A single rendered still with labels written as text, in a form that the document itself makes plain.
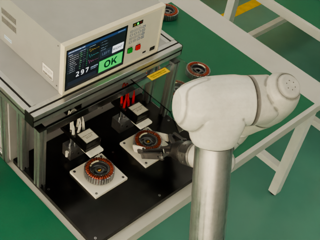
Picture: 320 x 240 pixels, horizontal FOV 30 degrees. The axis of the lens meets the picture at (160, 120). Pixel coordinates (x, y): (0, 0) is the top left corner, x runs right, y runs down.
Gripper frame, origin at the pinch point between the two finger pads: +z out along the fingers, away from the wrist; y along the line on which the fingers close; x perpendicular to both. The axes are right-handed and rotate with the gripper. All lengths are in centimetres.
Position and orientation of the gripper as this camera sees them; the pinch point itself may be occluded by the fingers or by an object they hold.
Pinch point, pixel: (148, 142)
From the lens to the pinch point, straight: 230.4
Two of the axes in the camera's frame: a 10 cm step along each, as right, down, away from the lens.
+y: -7.1, 4.1, -5.7
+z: -6.7, -1.5, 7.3
